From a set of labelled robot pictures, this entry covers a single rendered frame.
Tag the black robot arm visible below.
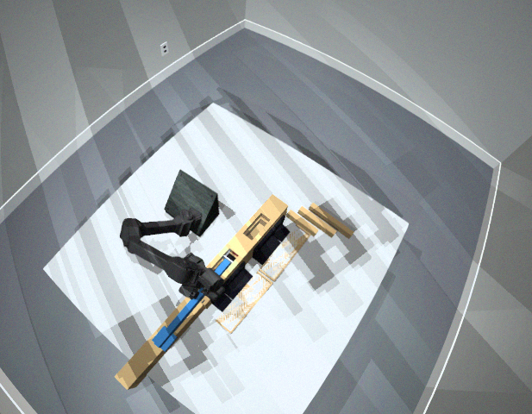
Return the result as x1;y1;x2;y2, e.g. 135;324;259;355
120;208;224;299

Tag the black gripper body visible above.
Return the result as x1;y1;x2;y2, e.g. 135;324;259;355
198;282;226;302

